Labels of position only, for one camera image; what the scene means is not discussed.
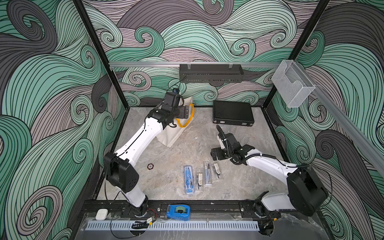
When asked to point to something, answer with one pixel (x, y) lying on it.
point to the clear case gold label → (217, 169)
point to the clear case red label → (207, 173)
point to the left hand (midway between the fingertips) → (178, 106)
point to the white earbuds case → (102, 214)
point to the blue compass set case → (189, 179)
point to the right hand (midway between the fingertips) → (216, 152)
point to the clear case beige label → (200, 178)
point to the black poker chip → (150, 166)
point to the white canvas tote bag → (169, 134)
